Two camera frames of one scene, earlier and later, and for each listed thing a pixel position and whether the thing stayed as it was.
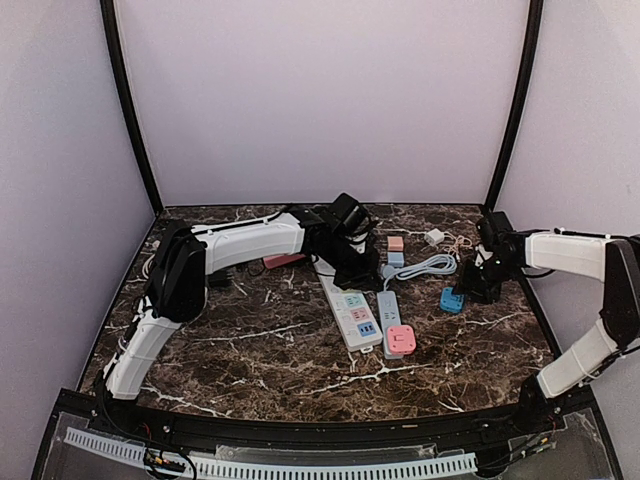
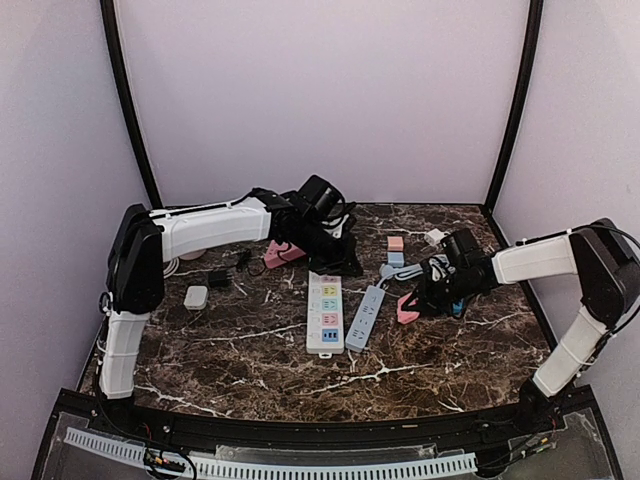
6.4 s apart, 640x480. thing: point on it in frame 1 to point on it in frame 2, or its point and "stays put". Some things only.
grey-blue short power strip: x=389 y=314 to x=365 y=318
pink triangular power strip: x=279 y=260 stays put
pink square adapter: x=401 y=340 to x=406 y=317
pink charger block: x=395 y=243 stays put
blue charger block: x=396 y=259 stays put
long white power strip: x=351 y=309 to x=324 y=315
